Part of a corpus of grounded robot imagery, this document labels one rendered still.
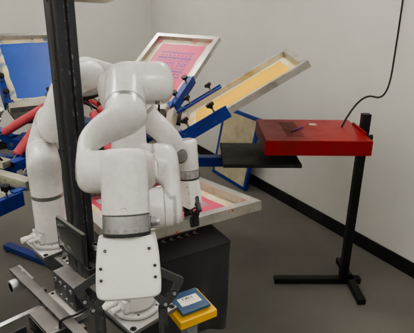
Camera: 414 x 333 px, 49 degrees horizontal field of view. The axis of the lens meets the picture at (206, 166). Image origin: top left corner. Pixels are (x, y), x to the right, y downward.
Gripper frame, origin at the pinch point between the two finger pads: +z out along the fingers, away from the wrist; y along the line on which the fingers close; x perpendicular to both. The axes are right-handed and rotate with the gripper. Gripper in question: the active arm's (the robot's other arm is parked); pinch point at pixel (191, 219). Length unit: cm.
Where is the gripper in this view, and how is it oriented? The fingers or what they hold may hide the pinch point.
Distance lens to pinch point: 159.5
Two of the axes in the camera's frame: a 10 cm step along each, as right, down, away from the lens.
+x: 8.6, -1.7, 4.9
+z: 0.6, 9.7, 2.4
